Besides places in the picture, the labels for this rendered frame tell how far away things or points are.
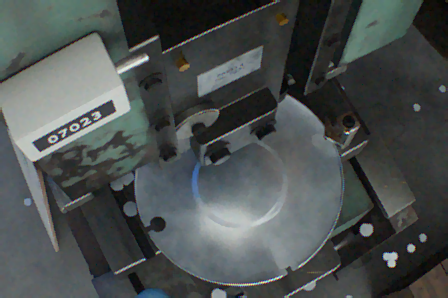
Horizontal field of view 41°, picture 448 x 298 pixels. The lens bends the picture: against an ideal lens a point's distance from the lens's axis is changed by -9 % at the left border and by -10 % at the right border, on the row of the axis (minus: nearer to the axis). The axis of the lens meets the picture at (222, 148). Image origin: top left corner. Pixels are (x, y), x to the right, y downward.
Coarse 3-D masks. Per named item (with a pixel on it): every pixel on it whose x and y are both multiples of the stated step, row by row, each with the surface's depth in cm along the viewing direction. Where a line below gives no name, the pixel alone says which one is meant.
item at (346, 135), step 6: (348, 114) 91; (354, 114) 91; (342, 120) 91; (348, 120) 90; (354, 120) 91; (342, 126) 91; (348, 126) 91; (354, 126) 91; (342, 132) 91; (348, 132) 91; (354, 132) 92; (342, 138) 93; (348, 138) 94; (336, 144) 96
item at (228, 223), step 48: (288, 96) 93; (288, 144) 91; (144, 192) 89; (192, 192) 89; (240, 192) 88; (288, 192) 89; (336, 192) 89; (192, 240) 87; (240, 240) 87; (288, 240) 87
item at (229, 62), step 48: (144, 0) 54; (192, 0) 54; (240, 0) 54; (288, 0) 55; (192, 48) 55; (240, 48) 60; (288, 48) 66; (192, 96) 65; (240, 96) 72; (192, 144) 76; (240, 144) 77
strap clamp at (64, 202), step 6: (48, 180) 95; (54, 186) 94; (54, 192) 95; (60, 192) 94; (60, 198) 93; (66, 198) 93; (84, 198) 94; (90, 198) 96; (60, 204) 94; (66, 204) 93; (72, 204) 94; (78, 204) 95; (66, 210) 95
